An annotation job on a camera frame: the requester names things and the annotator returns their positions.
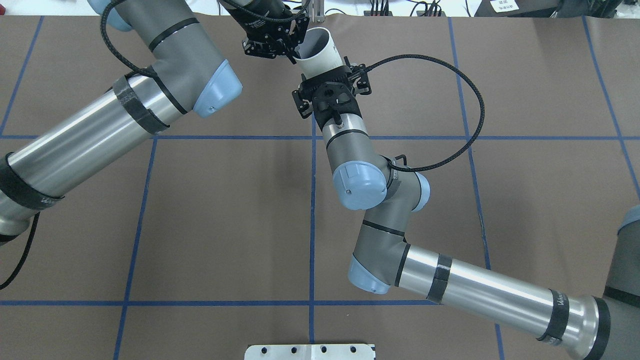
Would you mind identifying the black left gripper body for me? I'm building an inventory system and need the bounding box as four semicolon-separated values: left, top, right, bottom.
221;0;301;43

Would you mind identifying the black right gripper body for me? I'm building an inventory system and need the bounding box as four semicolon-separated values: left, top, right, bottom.
311;82;362;126

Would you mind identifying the white ribbed HOME mug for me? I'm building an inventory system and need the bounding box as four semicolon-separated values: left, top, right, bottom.
294;27;345;80

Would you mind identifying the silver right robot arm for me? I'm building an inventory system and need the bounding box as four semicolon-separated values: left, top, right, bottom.
310;55;639;360

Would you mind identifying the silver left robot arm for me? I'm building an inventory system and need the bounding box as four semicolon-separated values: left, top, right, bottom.
1;0;242;244

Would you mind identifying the aluminium frame post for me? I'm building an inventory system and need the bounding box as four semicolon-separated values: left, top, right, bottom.
307;0;326;24

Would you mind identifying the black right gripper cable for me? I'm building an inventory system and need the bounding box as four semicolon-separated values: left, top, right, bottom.
360;54;486;174

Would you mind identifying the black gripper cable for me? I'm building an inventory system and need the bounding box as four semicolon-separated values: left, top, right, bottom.
360;54;486;174
0;0;311;291

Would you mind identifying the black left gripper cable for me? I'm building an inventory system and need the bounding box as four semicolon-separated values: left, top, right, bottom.
0;0;311;291

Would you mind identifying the white camera stand base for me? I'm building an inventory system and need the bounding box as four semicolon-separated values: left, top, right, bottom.
244;343;377;360

